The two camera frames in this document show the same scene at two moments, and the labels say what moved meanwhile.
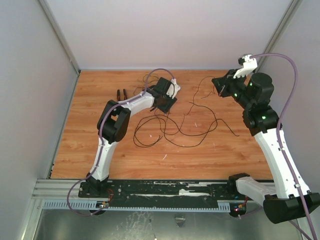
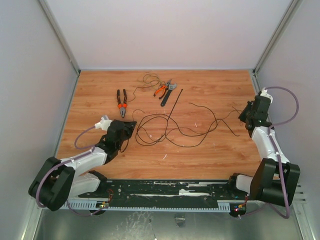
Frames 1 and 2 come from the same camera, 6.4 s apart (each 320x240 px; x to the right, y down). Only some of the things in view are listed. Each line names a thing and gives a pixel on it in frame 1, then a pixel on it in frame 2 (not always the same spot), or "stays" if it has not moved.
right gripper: [222, 83] → [246, 113]
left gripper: [165, 109] → [130, 126]
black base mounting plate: [156, 190] stays
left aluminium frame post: [61, 36] stays
